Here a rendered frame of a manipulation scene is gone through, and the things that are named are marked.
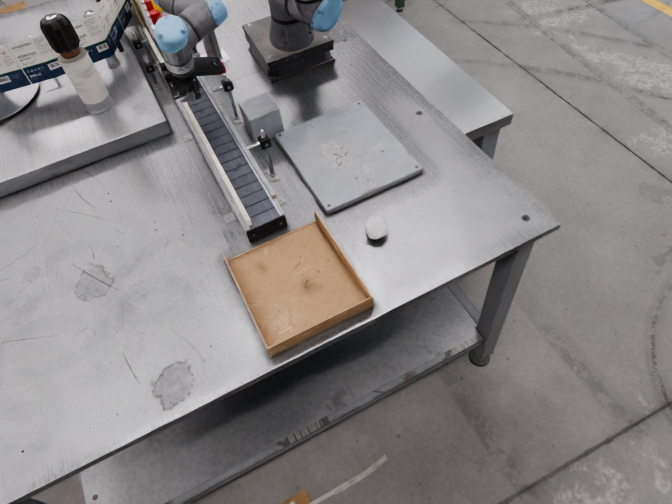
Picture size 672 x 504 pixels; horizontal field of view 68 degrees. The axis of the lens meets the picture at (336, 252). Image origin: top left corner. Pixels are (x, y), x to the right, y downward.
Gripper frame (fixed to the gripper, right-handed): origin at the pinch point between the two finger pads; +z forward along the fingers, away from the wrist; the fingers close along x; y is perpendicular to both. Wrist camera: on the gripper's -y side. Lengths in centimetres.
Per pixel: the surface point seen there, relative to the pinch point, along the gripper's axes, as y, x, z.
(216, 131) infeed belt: -0.7, 13.5, -1.5
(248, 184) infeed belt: -1.2, 36.0, -14.5
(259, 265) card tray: 6, 58, -22
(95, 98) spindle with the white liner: 28.1, -14.8, 8.6
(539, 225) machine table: -60, 80, -34
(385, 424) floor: -14, 122, 37
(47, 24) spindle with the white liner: 29.7, -28.1, -11.4
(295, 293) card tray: 1, 69, -28
